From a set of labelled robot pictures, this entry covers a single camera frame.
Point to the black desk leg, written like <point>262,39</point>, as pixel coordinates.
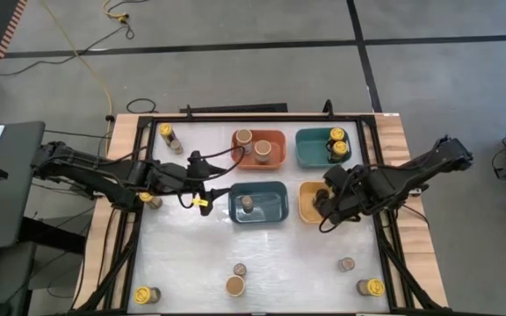
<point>51,234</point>

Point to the yellow plastic bin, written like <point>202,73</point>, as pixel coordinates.
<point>308,213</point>

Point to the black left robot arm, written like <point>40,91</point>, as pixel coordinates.
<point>103,175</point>

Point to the orange plastic bin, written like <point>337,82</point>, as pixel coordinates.
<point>279,161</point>

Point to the furikake jar black lid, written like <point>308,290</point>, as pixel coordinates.
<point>322,199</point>

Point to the black clamp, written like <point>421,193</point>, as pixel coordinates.
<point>328,107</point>

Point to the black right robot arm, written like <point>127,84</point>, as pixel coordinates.
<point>411,175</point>

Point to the teal plastic bin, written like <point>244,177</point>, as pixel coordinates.
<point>310,149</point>

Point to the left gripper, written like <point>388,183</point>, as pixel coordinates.
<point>182,177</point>

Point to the yellow-lid spice jar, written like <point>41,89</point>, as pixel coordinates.
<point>375,287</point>
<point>165,130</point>
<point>142,295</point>
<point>337,134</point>
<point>340,148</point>
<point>154,203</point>

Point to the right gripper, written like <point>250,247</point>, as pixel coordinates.
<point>352,193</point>

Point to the blue plastic bin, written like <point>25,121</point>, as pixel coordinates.
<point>270,206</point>

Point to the grey desk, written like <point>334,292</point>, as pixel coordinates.
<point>20,197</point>

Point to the chili onion seasoning can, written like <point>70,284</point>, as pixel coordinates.
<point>262,149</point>
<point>235,285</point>
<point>244,137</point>

